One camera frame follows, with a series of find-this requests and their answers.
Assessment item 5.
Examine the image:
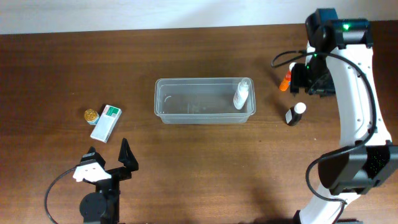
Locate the dark bottle white cap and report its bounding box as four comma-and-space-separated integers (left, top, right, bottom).
285, 102, 307, 126

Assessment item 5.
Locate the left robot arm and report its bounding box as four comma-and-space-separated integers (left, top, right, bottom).
73, 138, 139, 224

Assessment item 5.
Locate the clear plastic container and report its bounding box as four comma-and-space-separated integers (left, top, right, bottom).
154, 77, 256, 124

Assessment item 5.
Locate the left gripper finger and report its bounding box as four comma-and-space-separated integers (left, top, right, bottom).
80, 146, 106, 169
118, 138, 139, 171

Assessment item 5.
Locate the white green medicine box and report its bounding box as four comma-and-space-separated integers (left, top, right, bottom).
90, 105, 122, 143

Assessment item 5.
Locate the small jar gold lid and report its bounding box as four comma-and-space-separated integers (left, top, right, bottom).
84, 109, 100, 125

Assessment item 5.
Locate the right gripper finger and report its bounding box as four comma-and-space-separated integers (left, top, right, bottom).
308, 76, 336, 97
290, 63, 308, 94

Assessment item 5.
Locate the white spray bottle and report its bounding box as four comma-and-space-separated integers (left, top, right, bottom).
233, 78, 251, 110

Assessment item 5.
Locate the orange tube white cap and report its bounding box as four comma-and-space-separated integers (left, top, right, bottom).
279, 62, 296, 91

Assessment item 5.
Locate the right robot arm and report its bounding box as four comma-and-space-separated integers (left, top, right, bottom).
290, 8, 397, 223

